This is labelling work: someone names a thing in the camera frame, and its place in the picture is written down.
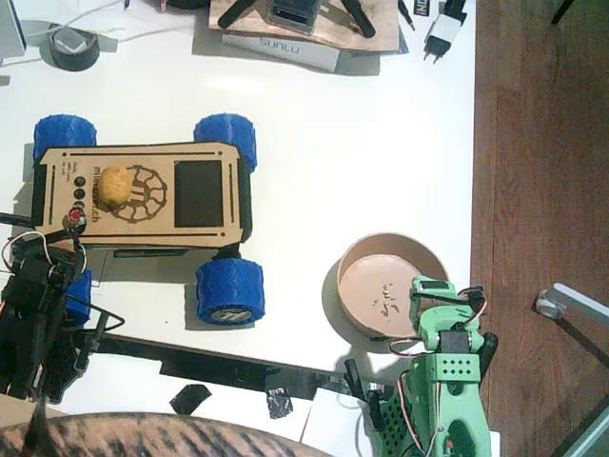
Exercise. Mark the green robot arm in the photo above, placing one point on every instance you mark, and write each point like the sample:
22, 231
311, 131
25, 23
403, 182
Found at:
430, 376

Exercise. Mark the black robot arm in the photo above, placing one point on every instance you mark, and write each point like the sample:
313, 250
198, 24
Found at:
28, 333

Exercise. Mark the round brown bowl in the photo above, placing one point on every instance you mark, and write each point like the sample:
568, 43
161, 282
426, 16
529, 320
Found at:
366, 285

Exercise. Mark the short black rod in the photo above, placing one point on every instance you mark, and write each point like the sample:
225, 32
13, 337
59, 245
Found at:
16, 219

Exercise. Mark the black table clamp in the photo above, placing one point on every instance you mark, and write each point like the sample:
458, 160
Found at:
354, 376
97, 331

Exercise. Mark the wooden rover with blue wheels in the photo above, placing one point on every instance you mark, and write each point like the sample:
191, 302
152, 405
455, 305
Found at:
143, 240

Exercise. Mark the grey metal chair leg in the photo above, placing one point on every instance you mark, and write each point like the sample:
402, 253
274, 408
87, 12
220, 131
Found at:
580, 297

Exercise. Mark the white paper sheet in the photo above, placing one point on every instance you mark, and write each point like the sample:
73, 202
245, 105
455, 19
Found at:
104, 21
333, 419

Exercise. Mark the crumpled dark foil piece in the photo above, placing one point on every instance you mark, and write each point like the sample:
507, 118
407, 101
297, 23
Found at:
278, 403

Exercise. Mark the striped brown fabric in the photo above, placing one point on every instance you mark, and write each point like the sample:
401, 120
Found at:
143, 435

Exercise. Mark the black tape piece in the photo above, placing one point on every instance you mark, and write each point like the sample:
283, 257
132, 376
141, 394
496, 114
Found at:
190, 399

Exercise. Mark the long black flat bar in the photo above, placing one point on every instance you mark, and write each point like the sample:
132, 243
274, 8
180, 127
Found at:
214, 369

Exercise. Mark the black tape roll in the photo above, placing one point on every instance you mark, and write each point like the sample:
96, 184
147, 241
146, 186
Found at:
76, 62

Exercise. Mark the grey box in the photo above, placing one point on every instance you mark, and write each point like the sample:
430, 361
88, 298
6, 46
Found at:
9, 28

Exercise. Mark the white Sunlu box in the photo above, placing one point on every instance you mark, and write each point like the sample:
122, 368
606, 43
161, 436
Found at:
314, 57

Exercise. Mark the white black power adapter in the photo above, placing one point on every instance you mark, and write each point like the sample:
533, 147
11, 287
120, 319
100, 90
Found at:
445, 28

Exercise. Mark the brown wooden board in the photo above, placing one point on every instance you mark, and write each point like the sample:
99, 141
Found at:
385, 28

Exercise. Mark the black tripod leg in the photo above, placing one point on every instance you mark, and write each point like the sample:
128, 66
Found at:
233, 14
360, 19

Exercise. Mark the small black sticker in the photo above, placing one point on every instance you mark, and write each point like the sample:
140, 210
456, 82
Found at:
421, 7

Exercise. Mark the black furniture leg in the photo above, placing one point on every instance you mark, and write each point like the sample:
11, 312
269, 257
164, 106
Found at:
562, 12

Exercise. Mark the grey metal frame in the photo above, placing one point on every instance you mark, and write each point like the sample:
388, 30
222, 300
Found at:
595, 438

